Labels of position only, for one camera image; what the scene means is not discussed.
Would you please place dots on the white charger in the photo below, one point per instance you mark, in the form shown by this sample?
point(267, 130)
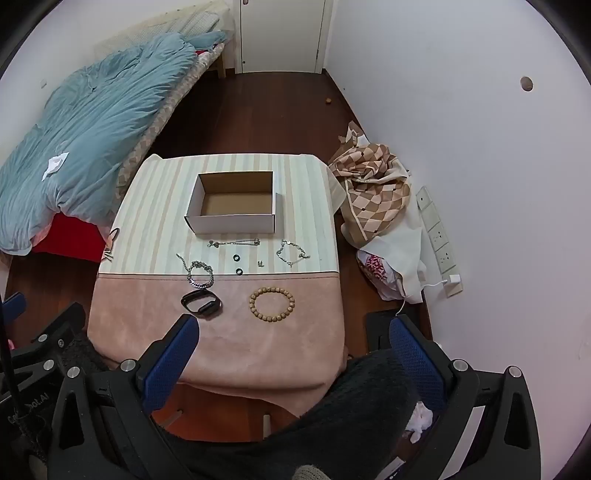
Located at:
point(455, 280)

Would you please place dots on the striped and pink tablecloth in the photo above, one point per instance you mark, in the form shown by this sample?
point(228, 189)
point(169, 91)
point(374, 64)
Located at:
point(161, 207)

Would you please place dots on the white paper sheet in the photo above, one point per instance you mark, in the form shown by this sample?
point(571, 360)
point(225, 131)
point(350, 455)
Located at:
point(55, 164)

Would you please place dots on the plastic bag with red print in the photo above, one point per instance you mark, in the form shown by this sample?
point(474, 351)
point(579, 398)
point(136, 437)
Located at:
point(376, 267)

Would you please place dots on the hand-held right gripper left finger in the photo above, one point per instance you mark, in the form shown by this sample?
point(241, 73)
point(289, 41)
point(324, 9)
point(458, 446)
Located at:
point(171, 360)

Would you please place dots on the black fitness band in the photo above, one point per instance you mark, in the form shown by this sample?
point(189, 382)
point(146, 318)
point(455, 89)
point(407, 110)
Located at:
point(205, 308)

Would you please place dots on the blue duvet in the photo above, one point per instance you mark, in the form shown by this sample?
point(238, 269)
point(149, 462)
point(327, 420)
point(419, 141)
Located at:
point(92, 138)

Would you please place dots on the pink hair clip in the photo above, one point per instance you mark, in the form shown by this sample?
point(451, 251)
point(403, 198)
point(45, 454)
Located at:
point(111, 244)

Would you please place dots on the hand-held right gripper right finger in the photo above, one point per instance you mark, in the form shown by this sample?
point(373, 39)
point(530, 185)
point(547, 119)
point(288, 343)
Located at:
point(415, 360)

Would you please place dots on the dark fuzzy trousers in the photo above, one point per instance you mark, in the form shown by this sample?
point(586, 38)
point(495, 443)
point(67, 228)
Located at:
point(346, 406)

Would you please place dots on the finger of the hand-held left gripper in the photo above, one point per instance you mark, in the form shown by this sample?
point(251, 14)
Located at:
point(14, 305)
point(60, 325)

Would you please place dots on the round wall cap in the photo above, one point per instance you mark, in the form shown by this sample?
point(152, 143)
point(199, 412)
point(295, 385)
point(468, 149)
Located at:
point(526, 83)

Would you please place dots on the white tissue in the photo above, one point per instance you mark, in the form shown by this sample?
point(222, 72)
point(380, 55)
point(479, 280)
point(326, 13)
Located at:
point(420, 415)

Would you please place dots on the white power strip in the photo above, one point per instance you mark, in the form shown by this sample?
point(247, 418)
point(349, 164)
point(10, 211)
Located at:
point(436, 235)

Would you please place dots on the checkered brown cloth pile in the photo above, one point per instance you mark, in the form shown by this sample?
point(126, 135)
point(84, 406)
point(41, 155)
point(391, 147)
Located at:
point(411, 249)

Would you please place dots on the white door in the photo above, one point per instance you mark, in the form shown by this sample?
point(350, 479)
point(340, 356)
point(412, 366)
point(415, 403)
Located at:
point(281, 32)

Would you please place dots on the white quilted pillow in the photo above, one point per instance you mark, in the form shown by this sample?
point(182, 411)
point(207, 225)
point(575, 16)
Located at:
point(203, 21)

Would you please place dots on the red bed skirt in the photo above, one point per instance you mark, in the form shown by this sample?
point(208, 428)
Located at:
point(74, 235)

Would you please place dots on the white cardboard box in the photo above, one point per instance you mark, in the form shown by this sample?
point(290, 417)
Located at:
point(235, 226)

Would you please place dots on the wooden bed leg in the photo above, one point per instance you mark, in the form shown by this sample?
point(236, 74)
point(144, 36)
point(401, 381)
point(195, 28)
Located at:
point(221, 64)

